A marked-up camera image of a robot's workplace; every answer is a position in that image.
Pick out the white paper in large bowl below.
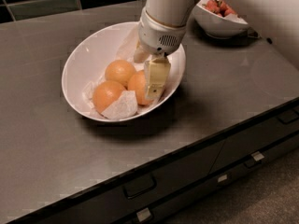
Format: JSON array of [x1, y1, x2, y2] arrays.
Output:
[[83, 25, 161, 120]]

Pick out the dark drawer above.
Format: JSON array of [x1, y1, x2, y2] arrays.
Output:
[[211, 103, 299, 172], [112, 133, 299, 224], [36, 141, 223, 224]]

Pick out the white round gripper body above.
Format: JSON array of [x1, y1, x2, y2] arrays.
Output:
[[138, 8, 186, 55]]

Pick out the lower dark drawer front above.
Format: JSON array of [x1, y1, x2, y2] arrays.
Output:
[[112, 133, 299, 224]]

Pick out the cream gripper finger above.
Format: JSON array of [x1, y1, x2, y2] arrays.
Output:
[[144, 56, 171, 100], [134, 45, 150, 63]]

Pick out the red strawberries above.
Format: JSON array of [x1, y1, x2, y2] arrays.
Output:
[[203, 0, 236, 18]]

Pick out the white bowl with strawberries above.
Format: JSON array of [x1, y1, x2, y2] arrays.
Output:
[[193, 0, 249, 39]]

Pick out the right dark drawer front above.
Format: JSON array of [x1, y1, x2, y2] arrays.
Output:
[[211, 103, 299, 172]]

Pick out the orange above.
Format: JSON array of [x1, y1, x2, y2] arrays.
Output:
[[93, 80, 125, 113], [128, 70, 152, 105], [105, 60, 136, 87]]

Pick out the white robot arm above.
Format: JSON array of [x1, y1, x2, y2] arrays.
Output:
[[135, 0, 299, 99]]

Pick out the large white oval bowl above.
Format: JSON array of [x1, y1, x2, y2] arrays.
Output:
[[62, 21, 186, 122]]

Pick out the left dark drawer front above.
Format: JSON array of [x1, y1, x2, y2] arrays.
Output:
[[36, 141, 223, 224]]

